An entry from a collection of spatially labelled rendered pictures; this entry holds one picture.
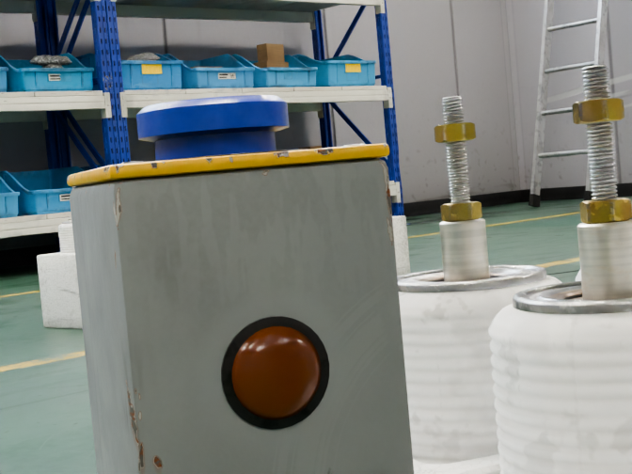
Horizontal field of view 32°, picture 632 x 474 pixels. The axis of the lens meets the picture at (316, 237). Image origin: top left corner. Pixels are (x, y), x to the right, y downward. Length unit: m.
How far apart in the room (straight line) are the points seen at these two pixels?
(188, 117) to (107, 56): 4.96
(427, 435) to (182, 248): 0.28
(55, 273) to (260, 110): 2.49
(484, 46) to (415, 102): 0.86
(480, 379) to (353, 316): 0.23
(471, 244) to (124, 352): 0.30
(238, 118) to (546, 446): 0.19
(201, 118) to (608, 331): 0.18
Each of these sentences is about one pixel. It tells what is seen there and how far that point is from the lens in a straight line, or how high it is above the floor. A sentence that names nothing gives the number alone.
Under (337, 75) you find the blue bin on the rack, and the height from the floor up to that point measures 0.85.
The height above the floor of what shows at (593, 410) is 0.22.
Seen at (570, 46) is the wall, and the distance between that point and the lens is 8.07.
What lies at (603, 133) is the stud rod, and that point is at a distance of 0.44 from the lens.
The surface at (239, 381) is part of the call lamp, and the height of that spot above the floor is 0.26.
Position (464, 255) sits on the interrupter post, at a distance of 0.53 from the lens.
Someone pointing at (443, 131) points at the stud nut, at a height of 0.32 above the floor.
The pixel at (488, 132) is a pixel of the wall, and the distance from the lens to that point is 8.12.
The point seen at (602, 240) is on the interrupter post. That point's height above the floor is 0.27.
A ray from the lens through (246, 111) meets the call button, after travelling 0.28.
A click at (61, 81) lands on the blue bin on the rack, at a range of 5.16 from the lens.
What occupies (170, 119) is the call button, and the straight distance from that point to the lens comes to 0.28.
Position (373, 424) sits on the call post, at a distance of 0.28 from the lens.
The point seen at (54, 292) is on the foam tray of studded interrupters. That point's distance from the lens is 2.78.
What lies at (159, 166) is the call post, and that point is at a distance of 0.26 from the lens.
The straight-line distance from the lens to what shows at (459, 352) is 0.50.
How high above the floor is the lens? 0.31
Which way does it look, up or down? 3 degrees down
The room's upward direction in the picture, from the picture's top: 5 degrees counter-clockwise
